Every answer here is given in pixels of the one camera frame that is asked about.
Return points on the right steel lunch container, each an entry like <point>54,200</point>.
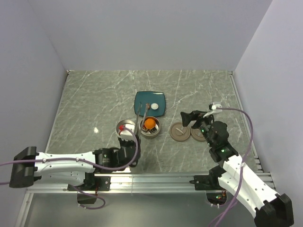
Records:
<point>148,134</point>

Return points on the red bacon roll piece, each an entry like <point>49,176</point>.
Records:
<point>147,105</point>

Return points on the beige lid with handle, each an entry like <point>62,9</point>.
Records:
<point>179,133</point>

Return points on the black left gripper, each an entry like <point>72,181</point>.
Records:
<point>121,141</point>

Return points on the black white tofu block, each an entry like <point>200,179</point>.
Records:
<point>153,130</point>

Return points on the steel lunch container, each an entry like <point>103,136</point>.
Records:
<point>126,122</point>
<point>148,134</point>

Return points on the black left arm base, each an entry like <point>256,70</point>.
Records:
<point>100,183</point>

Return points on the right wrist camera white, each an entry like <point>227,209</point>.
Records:
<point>215,107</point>

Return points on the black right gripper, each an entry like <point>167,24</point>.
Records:
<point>187,117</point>

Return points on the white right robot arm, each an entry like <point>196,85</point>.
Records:
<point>267,207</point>

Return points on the orange half fruit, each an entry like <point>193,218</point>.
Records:
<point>150,123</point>

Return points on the metal food tongs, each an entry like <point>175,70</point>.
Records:
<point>138,115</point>

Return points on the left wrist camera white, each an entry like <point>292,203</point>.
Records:
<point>125,131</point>

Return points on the small white rice bowl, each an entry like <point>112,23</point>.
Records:
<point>154,106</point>

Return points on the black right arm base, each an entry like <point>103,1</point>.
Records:
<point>205,183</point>

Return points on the left steel lunch container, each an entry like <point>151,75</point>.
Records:
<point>126,122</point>

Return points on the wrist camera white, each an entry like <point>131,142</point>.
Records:
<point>125,131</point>
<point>215,107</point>

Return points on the aluminium mounting rail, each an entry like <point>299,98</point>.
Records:
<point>140,183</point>

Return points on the teal square plate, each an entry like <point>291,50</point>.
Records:
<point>151,97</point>

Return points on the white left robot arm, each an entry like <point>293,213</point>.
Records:
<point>30,166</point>

